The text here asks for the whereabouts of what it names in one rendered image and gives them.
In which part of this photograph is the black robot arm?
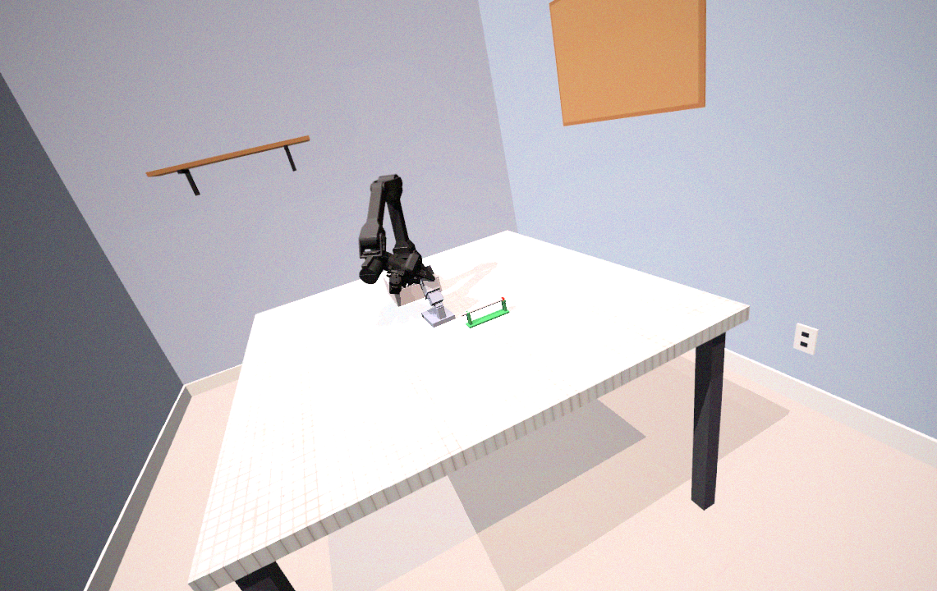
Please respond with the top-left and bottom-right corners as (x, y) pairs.
(358, 175), (422, 295)

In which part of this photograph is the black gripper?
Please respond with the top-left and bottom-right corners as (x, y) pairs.
(384, 253), (435, 288)

